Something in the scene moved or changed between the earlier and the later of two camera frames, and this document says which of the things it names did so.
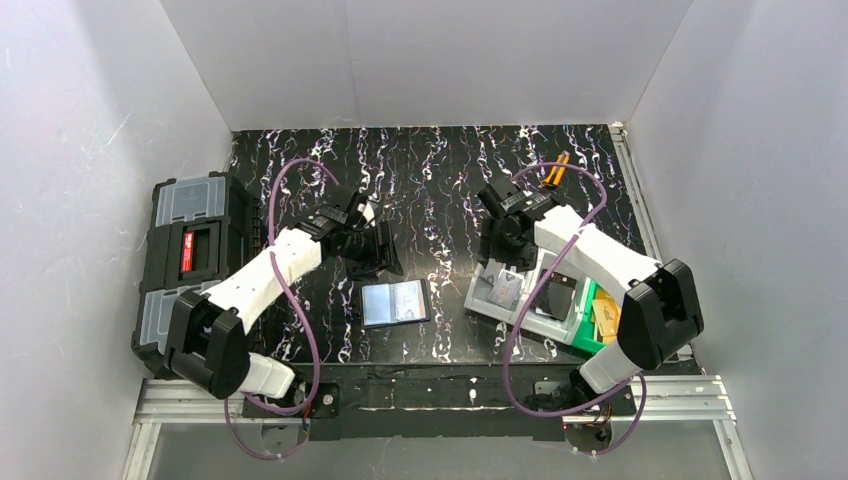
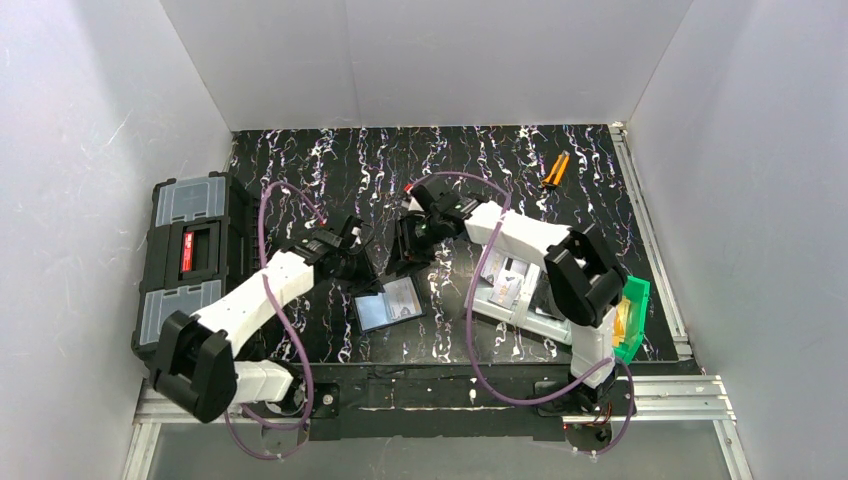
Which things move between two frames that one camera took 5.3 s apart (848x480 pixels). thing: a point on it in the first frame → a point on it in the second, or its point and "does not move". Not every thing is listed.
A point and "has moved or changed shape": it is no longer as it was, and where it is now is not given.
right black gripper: [506, 245] → [410, 245]
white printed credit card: [409, 301] has moved or changed shape
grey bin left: [504, 295] does not move
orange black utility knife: [556, 174] does not move
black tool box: [205, 230] does not move
